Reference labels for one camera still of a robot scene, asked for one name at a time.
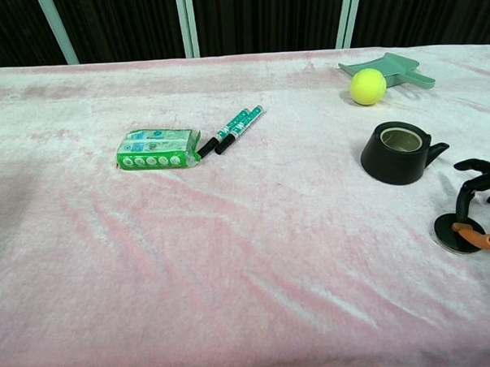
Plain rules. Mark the pink plush table cloth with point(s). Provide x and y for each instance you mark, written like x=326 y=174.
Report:
x=232 y=253

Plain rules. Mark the black round object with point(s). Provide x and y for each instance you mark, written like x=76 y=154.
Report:
x=390 y=167

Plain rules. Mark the green marker black cap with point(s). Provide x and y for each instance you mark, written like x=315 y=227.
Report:
x=242 y=124
x=226 y=127

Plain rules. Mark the green tissue pack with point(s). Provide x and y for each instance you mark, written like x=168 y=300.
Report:
x=154 y=149

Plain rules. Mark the green plastic scoop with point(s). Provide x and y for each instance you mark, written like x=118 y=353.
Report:
x=398 y=65

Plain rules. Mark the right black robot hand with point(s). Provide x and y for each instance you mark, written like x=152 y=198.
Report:
x=463 y=198

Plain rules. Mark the white frame post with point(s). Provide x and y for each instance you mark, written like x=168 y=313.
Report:
x=187 y=27
x=347 y=16
x=59 y=33

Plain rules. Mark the black curtain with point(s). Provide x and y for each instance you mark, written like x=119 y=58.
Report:
x=262 y=16

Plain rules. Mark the round black disc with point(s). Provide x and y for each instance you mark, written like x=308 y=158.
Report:
x=444 y=228

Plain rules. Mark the yellow tennis ball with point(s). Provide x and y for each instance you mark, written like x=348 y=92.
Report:
x=367 y=87

